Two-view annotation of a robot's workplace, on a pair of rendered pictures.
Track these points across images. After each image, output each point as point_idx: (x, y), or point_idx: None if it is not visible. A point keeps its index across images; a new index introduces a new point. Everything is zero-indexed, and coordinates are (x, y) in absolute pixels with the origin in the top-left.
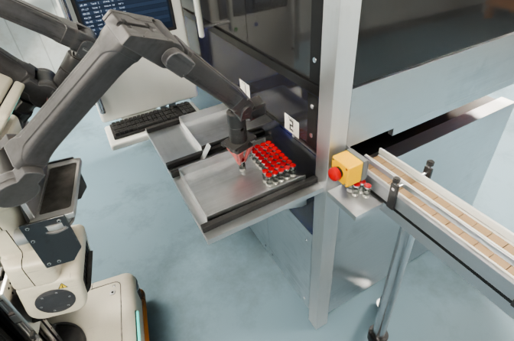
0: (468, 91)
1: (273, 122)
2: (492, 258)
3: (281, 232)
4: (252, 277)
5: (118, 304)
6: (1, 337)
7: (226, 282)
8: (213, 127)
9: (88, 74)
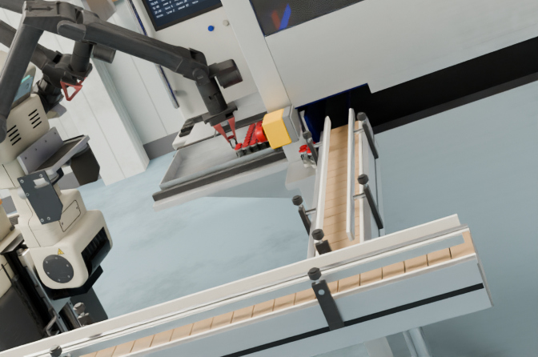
0: (507, 22)
1: None
2: (327, 202)
3: None
4: (359, 353)
5: None
6: (29, 306)
7: (321, 355)
8: (256, 110)
9: (14, 46)
